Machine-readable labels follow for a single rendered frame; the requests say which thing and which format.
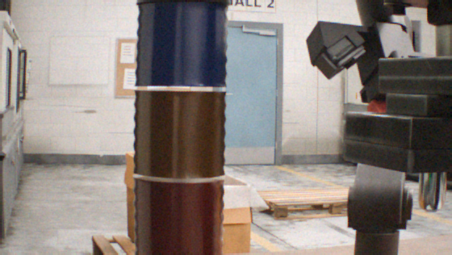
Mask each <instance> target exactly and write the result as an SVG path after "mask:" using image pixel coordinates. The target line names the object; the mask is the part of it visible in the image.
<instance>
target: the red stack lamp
mask: <svg viewBox="0 0 452 255"><path fill-rule="evenodd" d="M133 178H134V183H135V184H134V187H133V194H134V199H133V201H134V202H133V203H134V208H135V210H134V214H133V217H134V221H135V223H134V225H135V226H134V231H135V238H134V244H135V246H136V249H135V252H134V254H135V255H224V254H223V250H222V248H223V246H224V240H223V234H224V226H223V222H224V213H223V210H224V206H225V204H224V193H225V190H224V181H225V178H224V177H219V178H152V177H145V176H140V175H136V174H135V175H133Z"/></svg>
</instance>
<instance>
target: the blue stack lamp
mask: <svg viewBox="0 0 452 255"><path fill-rule="evenodd" d="M137 8H138V11H139V14H138V17H137V25H138V28H137V30H136V35H137V42H136V57H135V62H136V70H135V75H136V80H135V83H134V86H156V87H167V86H193V87H227V83H226V79H227V76H228V71H227V69H226V66H227V63H228V58H227V50H228V42H227V38H228V31H227V23H228V17H227V11H228V6H225V5H221V4H211V3H204V2H154V3H149V4H145V5H141V6H138V7H137Z"/></svg>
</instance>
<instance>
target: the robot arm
mask: <svg viewBox="0 0 452 255"><path fill-rule="evenodd" d="M354 1H355V2H356V5H357V10H358V16H359V18H360V22H361V26H359V25H350V24H347V23H332V22H325V21H322V20H319V21H318V22H317V24H316V25H315V27H314V28H313V29H312V31H311V34H310V35H309V36H308V37H307V39H306V42H307V46H308V54H309V57H310V61H311V64H312V65H313V67H315V66H316V67H317V68H318V69H319V71H321V72H322V74H323V75H324V76H325V77H326V78H328V79H329V80H330V79H332V78H334V77H335V76H336V75H337V74H338V73H340V72H341V71H342V70H344V68H346V69H349V68H351V67H352V66H353V65H354V64H355V63H357V66H358V72H359V75H360V80H361V85H362V86H364V87H362V89H361V90H360V91H359V94H360V97H361V101H362V103H367V104H368V106H367V110H368V112H370V113H386V98H387V93H379V59H380V58H382V59H388V58H407V57H426V56H431V57H435V56H436V54H428V53H421V50H422V41H421V21H420V20H411V19H410V18H409V17H408V16H407V15H403V16H394V15H390V9H391V8H390V7H389V6H384V3H385V1H384V0H354ZM404 184H405V173H402V172H399V171H395V170H389V169H383V168H380V167H374V166H370V165H364V164H362V163H361V164H358V167H357V173H356V177H355V181H354V186H351V185H349V190H348V194H347V212H348V214H347V228H352V230H356V233H355V238H354V255H398V248H399V242H400V230H401V229H406V228H407V226H408V220H411V219H412V209H413V206H414V203H413V191H414V188H409V186H404Z"/></svg>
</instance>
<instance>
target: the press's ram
mask: <svg viewBox="0 0 452 255"><path fill-rule="evenodd" d="M427 23H429V24H431V25H434V26H435V32H436V39H435V49H436V56H435V57H431V56H426V57H407V58H388V59H382V58H380V59H379V93H387V98H386V113H370V112H355V111H347V112H346V113H345V151H344V160H345V161H351V162H354V163H358V164H361V163H362V164H364V165H370V166H374V167H380V168H383V169H389V170H395V171H399V172H402V173H418V174H419V194H418V204H419V206H420V208H421V209H423V211H425V212H427V211H428V212H437V211H439V210H441V209H442V208H443V207H444V205H445V201H446V182H452V9H440V7H439V2H437V3H430V4H429V5H427Z"/></svg>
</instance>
